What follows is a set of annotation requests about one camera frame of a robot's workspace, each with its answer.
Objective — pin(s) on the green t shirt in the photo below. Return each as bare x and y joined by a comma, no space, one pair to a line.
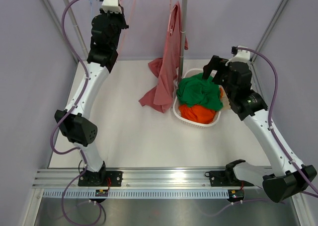
195,90

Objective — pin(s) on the metal clothes rack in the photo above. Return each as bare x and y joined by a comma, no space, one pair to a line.
184,24

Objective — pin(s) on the aluminium mounting rail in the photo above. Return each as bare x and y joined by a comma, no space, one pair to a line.
160,178

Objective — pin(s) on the pink t shirt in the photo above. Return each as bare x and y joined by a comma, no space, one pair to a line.
160,97

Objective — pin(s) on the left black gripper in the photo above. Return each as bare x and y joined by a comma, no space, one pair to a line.
119,16

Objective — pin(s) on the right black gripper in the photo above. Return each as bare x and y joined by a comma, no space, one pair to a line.
216,63

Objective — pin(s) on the pink hanger of green shirt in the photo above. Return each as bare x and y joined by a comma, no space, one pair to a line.
129,4

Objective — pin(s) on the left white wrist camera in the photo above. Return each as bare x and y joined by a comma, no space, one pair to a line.
111,6

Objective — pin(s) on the orange t shirt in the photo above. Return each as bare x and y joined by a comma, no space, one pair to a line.
197,113

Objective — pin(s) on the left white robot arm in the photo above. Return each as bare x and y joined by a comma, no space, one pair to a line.
74,119

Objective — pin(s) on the beige t shirt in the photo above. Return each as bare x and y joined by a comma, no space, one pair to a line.
224,99

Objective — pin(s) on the white slotted cable duct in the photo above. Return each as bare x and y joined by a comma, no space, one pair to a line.
138,194

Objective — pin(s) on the white perforated laundry basket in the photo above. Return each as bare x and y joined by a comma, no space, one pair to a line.
175,106

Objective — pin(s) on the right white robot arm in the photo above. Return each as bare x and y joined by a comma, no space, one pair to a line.
288,175

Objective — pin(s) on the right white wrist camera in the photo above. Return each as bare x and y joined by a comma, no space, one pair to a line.
239,55

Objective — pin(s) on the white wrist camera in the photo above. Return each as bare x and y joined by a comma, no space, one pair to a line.
111,6
239,55

